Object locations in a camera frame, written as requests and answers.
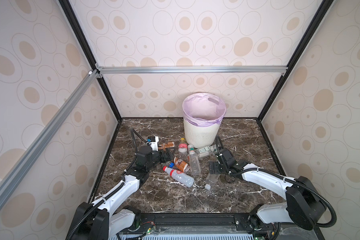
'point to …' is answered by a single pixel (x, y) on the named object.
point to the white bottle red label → (179, 177)
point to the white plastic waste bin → (201, 137)
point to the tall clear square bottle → (211, 180)
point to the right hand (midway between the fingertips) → (216, 166)
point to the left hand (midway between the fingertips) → (173, 147)
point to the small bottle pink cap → (182, 149)
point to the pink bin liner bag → (204, 109)
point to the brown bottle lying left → (167, 145)
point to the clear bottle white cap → (195, 165)
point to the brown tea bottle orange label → (181, 165)
